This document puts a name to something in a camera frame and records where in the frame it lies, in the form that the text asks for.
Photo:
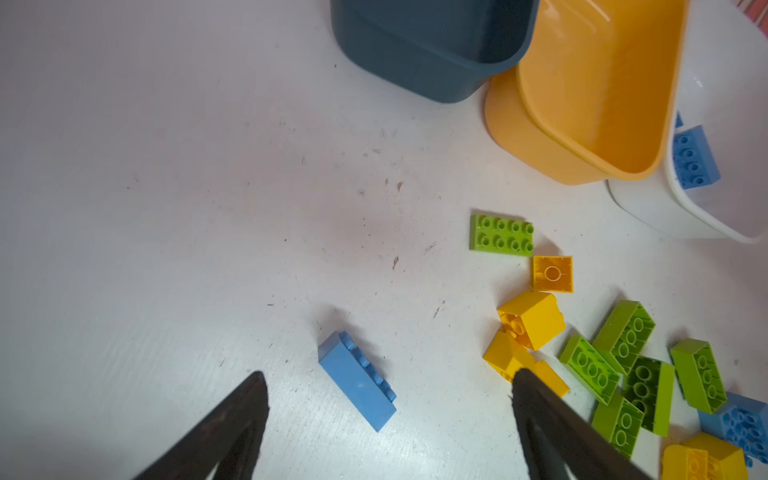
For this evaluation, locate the green lego brick low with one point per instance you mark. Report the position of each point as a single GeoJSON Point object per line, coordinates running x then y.
{"type": "Point", "coordinates": [583, 361]}

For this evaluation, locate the yellow plastic bin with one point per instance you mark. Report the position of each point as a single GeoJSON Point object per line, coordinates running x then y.
{"type": "Point", "coordinates": [594, 97]}

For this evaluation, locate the yellow lego brick mid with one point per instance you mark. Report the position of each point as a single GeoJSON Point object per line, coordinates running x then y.
{"type": "Point", "coordinates": [532, 318]}

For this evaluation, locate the yellow lego brick top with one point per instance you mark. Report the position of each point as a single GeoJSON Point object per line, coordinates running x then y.
{"type": "Point", "coordinates": [553, 274]}

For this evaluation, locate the green lego brick bottom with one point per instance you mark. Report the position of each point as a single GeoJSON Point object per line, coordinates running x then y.
{"type": "Point", "coordinates": [645, 401]}

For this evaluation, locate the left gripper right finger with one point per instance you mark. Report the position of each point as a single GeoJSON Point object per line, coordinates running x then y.
{"type": "Point", "coordinates": [556, 442]}

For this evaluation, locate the dark teal plastic bin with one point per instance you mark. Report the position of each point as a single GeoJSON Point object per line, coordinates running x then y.
{"type": "Point", "coordinates": [442, 50]}

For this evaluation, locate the green lego brick centre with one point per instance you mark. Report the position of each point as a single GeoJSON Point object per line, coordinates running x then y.
{"type": "Point", "coordinates": [624, 334]}

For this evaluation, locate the blue lego brick lone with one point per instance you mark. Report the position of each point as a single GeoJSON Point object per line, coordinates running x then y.
{"type": "Point", "coordinates": [358, 378]}

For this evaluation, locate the yellow lego brick lower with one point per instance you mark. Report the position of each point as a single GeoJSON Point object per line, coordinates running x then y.
{"type": "Point", "coordinates": [550, 378]}

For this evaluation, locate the green lego brick upright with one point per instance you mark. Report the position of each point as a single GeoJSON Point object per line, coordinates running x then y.
{"type": "Point", "coordinates": [698, 375]}

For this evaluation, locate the white plastic bin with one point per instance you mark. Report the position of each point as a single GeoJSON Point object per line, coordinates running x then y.
{"type": "Point", "coordinates": [723, 90]}

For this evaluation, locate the yellow lego brick long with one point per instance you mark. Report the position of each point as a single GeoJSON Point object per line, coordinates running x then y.
{"type": "Point", "coordinates": [703, 457]}

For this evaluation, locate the yellow lego brick small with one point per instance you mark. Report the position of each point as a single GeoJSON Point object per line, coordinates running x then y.
{"type": "Point", "coordinates": [507, 356]}

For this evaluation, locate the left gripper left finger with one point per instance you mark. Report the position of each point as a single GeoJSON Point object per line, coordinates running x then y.
{"type": "Point", "coordinates": [223, 445]}

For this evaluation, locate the green lego plate left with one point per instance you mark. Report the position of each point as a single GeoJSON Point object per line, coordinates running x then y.
{"type": "Point", "coordinates": [501, 235]}

